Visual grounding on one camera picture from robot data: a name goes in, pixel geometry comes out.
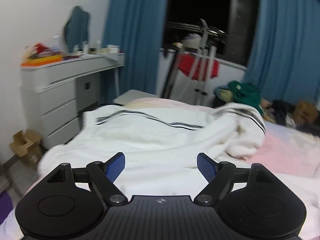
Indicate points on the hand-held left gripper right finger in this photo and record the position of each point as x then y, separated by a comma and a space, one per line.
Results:
205, 166

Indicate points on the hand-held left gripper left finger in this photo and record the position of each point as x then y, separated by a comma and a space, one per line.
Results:
115, 166

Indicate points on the white striped garment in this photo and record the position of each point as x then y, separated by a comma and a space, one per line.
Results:
160, 145

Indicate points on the pile of dark clothes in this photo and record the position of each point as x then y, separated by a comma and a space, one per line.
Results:
282, 113

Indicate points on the metal clothes drying rack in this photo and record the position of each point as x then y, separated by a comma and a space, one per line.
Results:
192, 62

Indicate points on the white stool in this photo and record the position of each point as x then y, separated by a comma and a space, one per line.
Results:
131, 97

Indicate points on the green garment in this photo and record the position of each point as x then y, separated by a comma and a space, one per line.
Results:
246, 93

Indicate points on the white towel with black stripes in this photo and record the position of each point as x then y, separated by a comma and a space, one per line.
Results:
292, 150

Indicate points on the grey dresser with drawers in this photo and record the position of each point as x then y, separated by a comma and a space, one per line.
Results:
62, 95

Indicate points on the red cloth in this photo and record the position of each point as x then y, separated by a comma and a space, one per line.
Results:
197, 66

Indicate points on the brown cardboard box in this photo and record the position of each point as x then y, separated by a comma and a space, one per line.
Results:
306, 111

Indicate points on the purple cloth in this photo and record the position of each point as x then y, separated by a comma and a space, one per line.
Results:
5, 205

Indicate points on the pile of toiletries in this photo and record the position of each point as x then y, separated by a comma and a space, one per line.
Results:
97, 48

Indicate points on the blue curtain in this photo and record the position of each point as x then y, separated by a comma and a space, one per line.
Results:
132, 37
285, 40

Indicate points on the orange and red packets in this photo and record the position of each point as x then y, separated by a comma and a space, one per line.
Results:
41, 53

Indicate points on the blue-framed mirror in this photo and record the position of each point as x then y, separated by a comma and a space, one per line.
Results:
76, 28

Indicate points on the dark window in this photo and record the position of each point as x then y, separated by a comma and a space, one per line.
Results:
210, 17

